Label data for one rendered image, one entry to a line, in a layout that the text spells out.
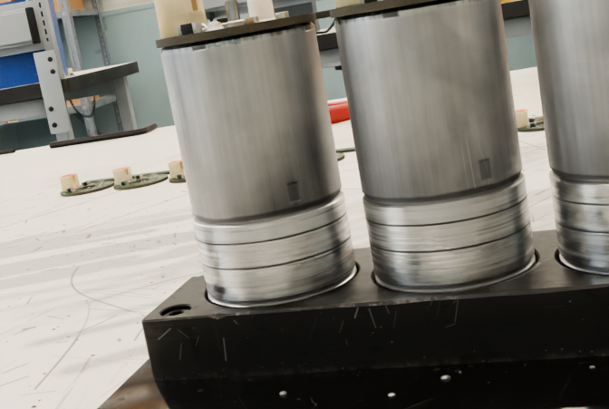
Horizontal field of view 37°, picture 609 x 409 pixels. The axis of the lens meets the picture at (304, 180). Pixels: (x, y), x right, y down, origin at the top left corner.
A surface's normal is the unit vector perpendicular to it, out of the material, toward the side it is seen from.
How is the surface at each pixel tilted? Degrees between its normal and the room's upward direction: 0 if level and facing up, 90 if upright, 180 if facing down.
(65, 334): 0
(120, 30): 90
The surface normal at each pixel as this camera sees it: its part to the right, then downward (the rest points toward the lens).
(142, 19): -0.11, 0.20
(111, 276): -0.17, -0.97
